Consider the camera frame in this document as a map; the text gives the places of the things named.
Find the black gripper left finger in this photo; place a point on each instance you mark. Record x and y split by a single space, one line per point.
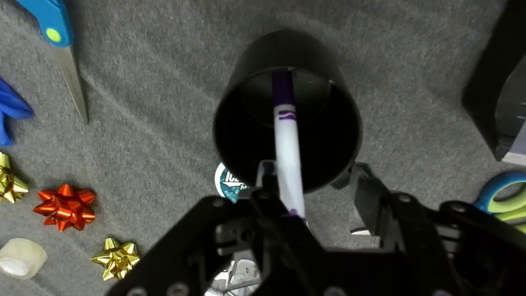
280 214

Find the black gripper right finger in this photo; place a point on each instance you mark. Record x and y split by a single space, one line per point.
369 195

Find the white purple-capped marker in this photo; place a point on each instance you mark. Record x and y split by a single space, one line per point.
287 140

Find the black mug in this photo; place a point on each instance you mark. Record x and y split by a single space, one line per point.
293 78

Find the round teal tin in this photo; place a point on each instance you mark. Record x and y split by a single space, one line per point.
227 185

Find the black tape dispenser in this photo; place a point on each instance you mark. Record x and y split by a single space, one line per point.
495 96

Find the gold gift bow upper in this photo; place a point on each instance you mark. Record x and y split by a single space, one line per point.
117 259

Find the gold gift bow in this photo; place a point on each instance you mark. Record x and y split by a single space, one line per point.
12 188
117 259

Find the red gift bow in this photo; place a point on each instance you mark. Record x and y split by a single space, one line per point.
66 208

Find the small clear tape roll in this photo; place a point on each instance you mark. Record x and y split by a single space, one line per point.
22 259

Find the gold gift bow lower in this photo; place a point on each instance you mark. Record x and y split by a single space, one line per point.
12 188

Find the blue gift bow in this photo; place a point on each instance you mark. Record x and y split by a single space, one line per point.
12 106

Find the blue green scissors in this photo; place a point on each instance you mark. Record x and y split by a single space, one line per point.
56 30

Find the green-handled scissors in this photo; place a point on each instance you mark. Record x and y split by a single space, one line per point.
504 198

